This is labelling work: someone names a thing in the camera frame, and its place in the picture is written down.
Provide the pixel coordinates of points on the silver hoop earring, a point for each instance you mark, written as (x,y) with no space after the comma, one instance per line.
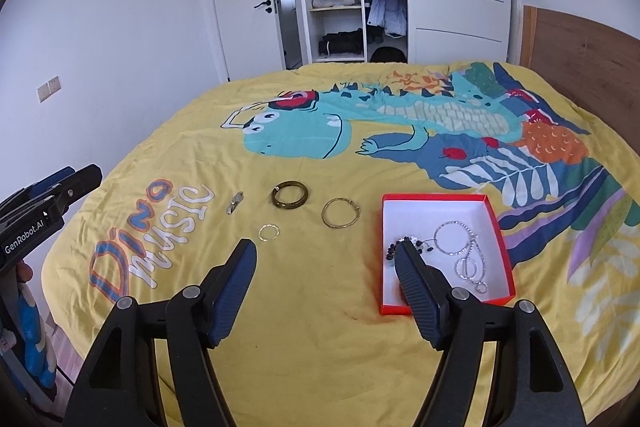
(460,272)

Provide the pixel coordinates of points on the wooden headboard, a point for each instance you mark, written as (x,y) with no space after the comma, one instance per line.
(580,52)

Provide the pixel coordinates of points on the yellow dinosaur printed blanket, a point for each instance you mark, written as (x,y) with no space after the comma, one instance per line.
(310,297)

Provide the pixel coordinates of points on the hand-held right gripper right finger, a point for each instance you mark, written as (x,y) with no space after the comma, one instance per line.
(415,302)

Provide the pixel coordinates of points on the red jewelry box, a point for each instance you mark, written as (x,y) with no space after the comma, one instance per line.
(430,217)

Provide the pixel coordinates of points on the blue and white cloth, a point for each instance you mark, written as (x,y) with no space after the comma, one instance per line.
(35,337)

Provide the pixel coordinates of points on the silver hair clip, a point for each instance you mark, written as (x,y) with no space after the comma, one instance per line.
(235,203)

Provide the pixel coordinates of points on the black bag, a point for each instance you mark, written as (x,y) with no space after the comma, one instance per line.
(386,55)

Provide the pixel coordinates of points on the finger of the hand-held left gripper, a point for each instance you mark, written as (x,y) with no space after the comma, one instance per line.
(50,178)
(80,184)

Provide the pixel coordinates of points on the dark brown bangle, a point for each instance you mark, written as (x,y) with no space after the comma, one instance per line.
(278,203)

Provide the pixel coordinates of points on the folded black clothes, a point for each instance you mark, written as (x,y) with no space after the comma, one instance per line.
(342,42)

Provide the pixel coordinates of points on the person's left hand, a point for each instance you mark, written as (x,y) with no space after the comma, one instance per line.
(24,272)

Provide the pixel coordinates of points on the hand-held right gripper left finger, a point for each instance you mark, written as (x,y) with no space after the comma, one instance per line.
(227,302)

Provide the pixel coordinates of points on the thin gold bangle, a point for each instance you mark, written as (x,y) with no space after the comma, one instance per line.
(324,217)

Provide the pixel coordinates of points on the wall light switch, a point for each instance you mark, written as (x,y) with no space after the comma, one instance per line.
(49,89)

